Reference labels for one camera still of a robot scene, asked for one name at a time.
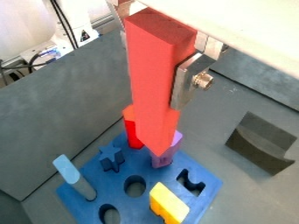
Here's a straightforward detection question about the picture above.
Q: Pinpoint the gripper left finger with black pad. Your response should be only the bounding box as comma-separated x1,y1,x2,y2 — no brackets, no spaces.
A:
105,0,135,46

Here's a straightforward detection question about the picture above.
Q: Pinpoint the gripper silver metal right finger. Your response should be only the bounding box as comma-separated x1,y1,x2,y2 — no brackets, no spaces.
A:
169,31,228,110

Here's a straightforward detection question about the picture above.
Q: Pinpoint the orange-red rectangular block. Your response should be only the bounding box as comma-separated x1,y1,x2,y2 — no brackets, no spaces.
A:
125,8,196,156

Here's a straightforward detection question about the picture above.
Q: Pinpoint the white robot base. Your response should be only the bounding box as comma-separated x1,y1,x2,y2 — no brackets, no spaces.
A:
0,0,117,71

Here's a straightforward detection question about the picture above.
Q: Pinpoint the blue shape sorter board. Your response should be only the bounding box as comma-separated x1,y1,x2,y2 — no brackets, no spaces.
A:
56,134,221,224

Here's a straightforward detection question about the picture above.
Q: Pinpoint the red hexagonal peg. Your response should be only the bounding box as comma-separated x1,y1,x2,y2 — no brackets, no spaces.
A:
123,105,144,150

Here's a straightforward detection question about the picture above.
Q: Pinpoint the dark grey curved holder block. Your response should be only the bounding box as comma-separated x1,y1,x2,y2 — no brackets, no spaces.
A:
225,112,296,176

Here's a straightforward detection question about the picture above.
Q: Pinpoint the purple pentagon peg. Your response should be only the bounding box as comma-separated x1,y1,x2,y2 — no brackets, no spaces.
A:
149,131,183,168

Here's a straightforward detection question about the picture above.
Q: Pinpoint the dark blue star peg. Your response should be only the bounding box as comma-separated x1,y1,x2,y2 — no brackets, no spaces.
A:
97,143,125,172

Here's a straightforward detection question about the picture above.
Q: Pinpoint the light blue rounded peg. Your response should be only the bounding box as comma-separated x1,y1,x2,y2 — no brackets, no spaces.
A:
52,154,97,201

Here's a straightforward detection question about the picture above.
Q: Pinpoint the yellow rectangular peg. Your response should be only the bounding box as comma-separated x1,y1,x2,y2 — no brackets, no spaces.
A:
149,182,189,224

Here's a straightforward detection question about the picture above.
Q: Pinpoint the black cable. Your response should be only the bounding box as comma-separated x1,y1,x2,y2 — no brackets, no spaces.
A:
49,0,79,50

